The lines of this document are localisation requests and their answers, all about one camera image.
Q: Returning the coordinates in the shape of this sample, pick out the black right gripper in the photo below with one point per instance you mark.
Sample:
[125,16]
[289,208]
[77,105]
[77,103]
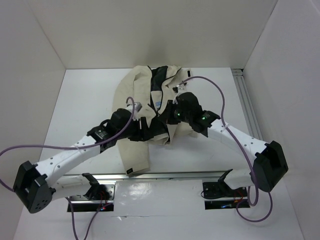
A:
[167,114]

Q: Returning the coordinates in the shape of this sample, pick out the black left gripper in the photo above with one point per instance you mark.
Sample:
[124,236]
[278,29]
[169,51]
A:
[143,134]

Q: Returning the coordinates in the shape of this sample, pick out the cream jacket with black zipper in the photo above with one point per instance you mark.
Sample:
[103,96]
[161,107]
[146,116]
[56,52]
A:
[153,88]

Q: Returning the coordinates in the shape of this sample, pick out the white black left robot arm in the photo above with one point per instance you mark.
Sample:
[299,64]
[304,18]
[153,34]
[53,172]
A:
[37,184]

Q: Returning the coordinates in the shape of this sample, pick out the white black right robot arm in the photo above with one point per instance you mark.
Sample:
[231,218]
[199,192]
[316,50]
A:
[268,162]

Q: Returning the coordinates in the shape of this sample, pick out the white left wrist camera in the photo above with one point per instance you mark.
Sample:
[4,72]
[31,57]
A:
[134,109]

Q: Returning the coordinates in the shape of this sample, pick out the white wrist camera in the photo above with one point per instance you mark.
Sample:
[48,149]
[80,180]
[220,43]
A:
[180,88]
[134,109]

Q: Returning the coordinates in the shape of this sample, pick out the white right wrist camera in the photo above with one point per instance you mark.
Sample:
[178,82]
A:
[180,88]

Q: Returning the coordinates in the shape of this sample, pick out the aluminium rail front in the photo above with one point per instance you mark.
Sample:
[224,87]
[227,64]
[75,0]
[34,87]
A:
[160,176]

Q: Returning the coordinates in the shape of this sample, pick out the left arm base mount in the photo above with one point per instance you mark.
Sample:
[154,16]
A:
[99,197]

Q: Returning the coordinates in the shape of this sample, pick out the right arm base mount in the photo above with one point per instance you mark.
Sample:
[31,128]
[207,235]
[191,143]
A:
[218,195]

